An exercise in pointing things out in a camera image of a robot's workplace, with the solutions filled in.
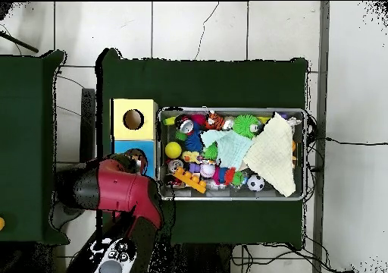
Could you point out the purple toy block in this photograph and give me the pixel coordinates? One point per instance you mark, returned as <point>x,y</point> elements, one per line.
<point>194,167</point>

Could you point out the orange building block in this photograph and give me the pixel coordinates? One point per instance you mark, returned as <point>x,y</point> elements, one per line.
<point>191,180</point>

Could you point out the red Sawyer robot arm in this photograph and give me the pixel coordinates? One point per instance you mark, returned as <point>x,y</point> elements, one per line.
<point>121,191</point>

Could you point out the wooden box with three holes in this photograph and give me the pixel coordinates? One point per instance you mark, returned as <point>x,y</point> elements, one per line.
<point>145,127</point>

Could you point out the clear mesh bin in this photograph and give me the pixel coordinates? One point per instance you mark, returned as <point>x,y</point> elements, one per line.
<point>260,194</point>

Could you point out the large multicolour spiky caterpillar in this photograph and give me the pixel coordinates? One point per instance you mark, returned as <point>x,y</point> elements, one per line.
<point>194,142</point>

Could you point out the yellow ball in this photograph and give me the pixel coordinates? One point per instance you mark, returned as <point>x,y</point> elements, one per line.
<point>173,150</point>

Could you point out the tiger plush toy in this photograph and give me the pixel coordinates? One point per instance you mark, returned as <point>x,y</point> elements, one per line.
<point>215,121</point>

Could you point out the mint knitted cloth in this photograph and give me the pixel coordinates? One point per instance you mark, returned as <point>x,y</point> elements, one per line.
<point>233,150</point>

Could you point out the green spiky ball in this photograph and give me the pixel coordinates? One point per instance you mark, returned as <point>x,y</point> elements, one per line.
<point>244,126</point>

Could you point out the small soccer ball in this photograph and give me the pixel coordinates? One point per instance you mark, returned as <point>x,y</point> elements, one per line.
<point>255,182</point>

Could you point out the cream knitted cloth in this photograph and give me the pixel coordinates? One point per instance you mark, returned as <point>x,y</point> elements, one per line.
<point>272,154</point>

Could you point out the black stand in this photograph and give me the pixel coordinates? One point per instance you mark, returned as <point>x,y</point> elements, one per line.
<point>88,127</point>

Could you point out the grey plastic base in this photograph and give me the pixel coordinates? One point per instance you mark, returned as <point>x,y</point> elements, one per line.
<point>65,220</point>

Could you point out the dark green side tablecloth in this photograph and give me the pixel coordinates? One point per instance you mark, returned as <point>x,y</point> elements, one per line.
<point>24,118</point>

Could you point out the black rod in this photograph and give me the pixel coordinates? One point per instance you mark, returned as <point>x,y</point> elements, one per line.
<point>21,43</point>

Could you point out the small yellow object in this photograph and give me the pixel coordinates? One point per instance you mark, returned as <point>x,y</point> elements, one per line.
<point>1,224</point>

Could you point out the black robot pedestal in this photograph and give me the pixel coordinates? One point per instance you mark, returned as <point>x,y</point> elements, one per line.
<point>197,261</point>

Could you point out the grey metal rail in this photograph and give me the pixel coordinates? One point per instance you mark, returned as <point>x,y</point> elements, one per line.
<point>323,72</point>

